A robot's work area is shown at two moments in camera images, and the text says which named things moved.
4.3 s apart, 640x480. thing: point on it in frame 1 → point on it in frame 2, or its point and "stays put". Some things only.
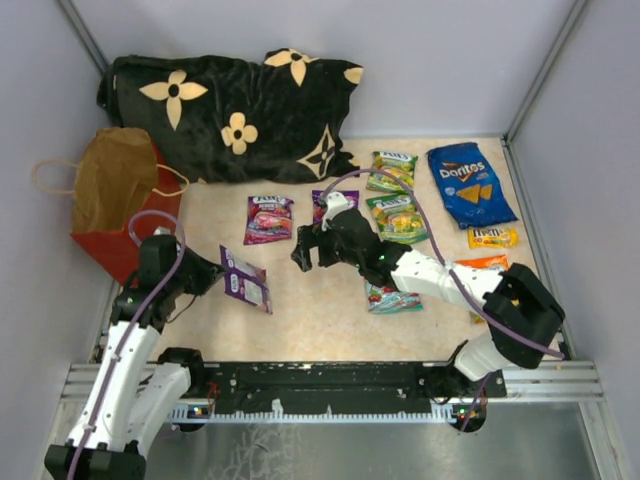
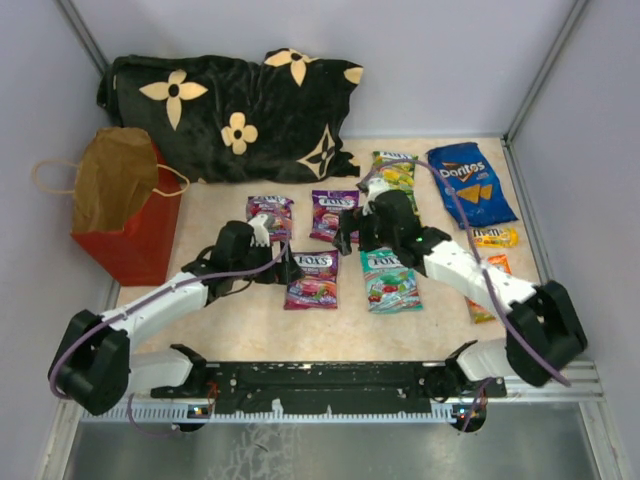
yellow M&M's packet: (502, 237) stays put
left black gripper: (208, 271) → (287, 269)
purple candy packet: (245, 281) → (318, 287)
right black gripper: (307, 237) → (352, 220)
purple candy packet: (269, 218) stays put
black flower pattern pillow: (280, 117) stays put
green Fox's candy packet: (400, 166) stays put
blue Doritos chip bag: (474, 190) stays put
